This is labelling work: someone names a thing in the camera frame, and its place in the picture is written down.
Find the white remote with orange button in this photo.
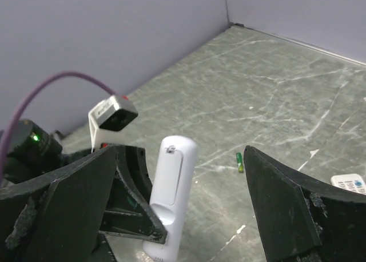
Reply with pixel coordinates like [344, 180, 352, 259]
[142, 135, 198, 261]

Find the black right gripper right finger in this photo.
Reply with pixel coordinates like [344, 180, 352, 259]
[244, 145, 365, 261]

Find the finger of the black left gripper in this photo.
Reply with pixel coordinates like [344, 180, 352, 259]
[88, 233, 116, 262]
[100, 171, 168, 244]

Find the white remote with coloured buttons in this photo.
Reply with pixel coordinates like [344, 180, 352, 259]
[331, 173, 366, 195]

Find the green battery single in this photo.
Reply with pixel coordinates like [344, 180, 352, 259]
[236, 152, 244, 173]

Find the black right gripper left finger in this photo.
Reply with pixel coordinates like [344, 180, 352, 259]
[1, 146, 117, 261]

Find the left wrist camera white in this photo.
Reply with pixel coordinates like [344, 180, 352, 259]
[88, 95, 138, 152]

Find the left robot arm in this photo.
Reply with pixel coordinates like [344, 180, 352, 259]
[1, 120, 168, 261]

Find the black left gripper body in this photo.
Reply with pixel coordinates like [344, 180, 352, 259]
[114, 145, 152, 205]

